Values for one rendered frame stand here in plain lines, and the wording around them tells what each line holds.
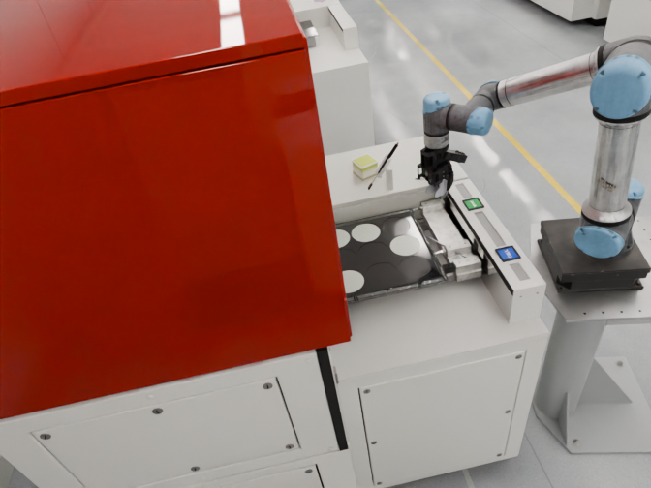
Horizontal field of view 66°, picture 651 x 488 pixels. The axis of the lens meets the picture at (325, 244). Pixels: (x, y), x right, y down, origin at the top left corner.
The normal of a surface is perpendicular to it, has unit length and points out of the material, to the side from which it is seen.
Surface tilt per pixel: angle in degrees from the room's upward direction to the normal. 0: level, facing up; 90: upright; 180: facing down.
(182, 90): 90
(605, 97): 84
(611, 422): 0
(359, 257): 0
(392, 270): 0
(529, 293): 90
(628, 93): 84
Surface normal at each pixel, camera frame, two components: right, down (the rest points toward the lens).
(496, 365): 0.17, 0.63
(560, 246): -0.15, -0.73
